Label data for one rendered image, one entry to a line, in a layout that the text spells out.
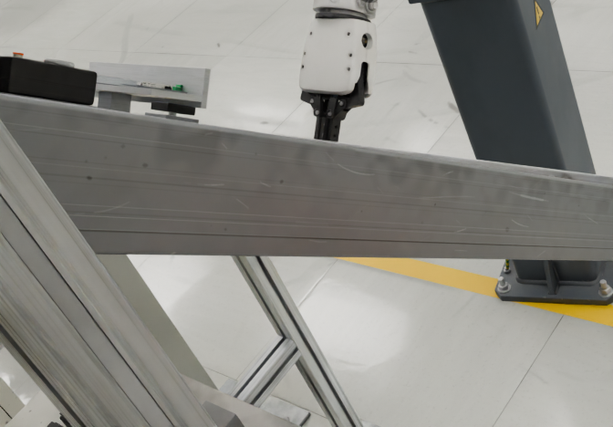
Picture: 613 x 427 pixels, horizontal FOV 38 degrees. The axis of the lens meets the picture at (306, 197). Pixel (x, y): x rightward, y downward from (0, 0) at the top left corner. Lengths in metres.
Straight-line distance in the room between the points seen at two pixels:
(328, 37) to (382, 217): 0.69
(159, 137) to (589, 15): 2.41
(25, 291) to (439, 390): 1.49
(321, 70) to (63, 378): 0.88
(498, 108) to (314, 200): 1.15
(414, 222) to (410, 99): 2.10
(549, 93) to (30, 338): 1.35
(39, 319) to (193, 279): 2.03
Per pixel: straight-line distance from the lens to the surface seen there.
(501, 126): 1.63
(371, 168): 0.51
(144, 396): 0.37
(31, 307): 0.33
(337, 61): 1.17
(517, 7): 1.50
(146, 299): 1.62
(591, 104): 2.37
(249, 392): 1.49
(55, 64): 0.73
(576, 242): 0.73
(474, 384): 1.77
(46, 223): 0.33
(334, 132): 1.19
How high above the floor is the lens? 1.31
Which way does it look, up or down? 33 degrees down
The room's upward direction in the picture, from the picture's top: 27 degrees counter-clockwise
